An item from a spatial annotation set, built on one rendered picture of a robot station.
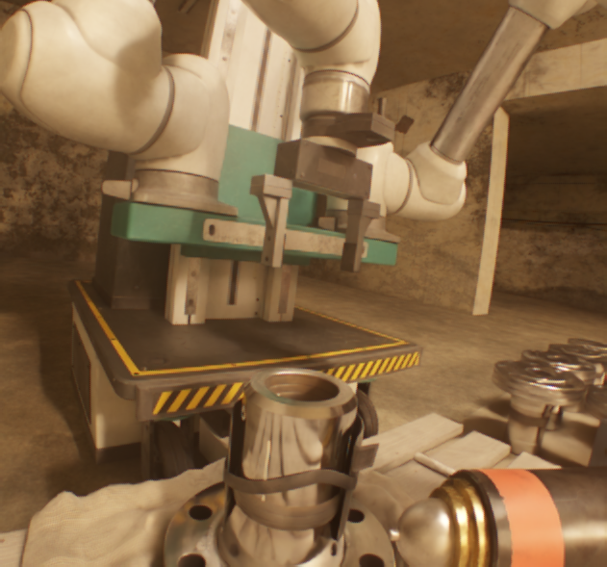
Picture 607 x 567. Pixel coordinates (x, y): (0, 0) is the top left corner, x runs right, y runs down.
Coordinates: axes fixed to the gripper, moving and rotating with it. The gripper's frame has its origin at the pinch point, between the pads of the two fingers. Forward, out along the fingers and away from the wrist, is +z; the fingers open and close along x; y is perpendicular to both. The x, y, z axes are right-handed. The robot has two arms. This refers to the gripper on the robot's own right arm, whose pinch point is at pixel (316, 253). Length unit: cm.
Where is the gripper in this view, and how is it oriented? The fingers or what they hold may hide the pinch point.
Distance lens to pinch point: 48.0
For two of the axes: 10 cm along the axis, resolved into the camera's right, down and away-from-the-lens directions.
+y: -6.4, -1.2, 7.6
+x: -7.6, -0.6, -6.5
